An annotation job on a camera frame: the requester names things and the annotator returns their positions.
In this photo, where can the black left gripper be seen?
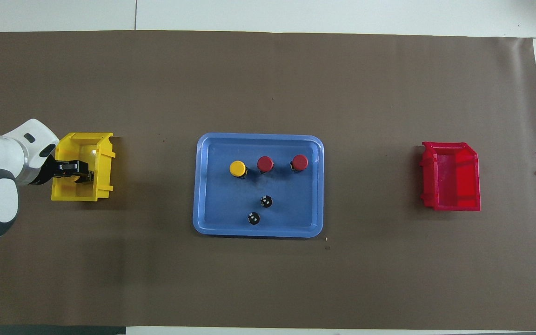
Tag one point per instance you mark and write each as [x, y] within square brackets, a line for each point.
[54, 170]

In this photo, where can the red push button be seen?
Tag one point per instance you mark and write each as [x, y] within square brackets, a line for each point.
[265, 164]
[299, 162]

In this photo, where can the blue plastic tray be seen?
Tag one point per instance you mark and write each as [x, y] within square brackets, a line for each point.
[296, 214]

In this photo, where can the yellow plastic bin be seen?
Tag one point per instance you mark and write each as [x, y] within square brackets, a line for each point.
[103, 153]

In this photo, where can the red plastic bin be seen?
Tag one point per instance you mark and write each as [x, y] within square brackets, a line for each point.
[454, 181]

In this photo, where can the brown paper table mat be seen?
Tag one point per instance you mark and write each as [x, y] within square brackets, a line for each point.
[268, 284]

